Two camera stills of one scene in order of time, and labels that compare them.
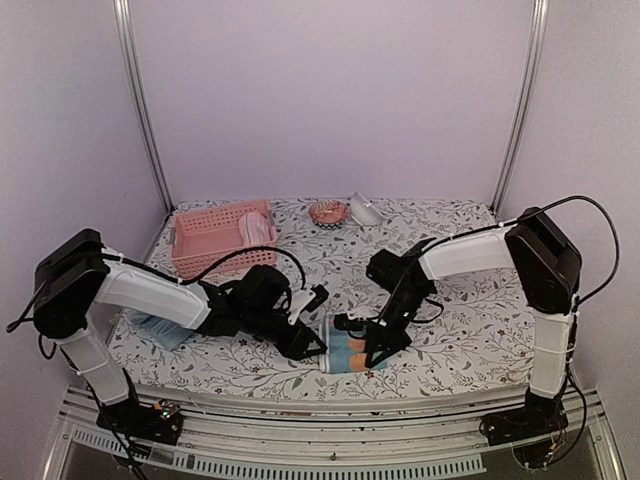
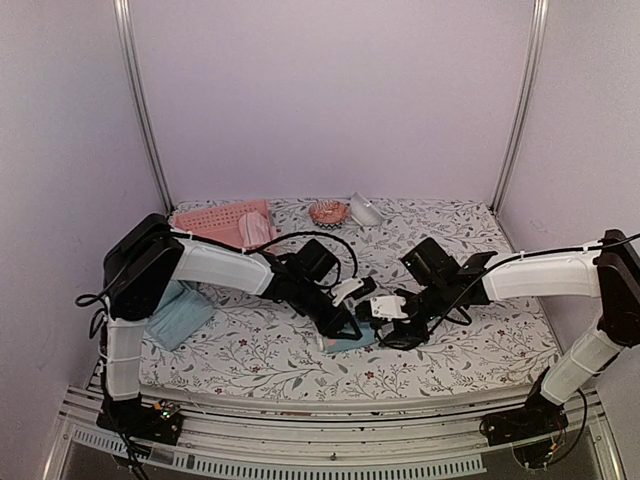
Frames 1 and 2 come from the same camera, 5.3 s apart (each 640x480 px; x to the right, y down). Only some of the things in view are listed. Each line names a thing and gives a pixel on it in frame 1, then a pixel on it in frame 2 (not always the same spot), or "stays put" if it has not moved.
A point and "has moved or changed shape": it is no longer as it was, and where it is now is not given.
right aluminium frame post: x=538 y=25 stays put
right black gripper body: x=410 y=301 → x=434 y=300
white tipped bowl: x=362 y=212 stays put
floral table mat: x=478 y=345 stays put
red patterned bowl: x=328 y=214 stays put
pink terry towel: x=255 y=229 stays put
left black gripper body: x=257 y=326 → x=304 y=305
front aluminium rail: x=393 y=435 stays put
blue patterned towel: x=340 y=351 has moved or changed shape
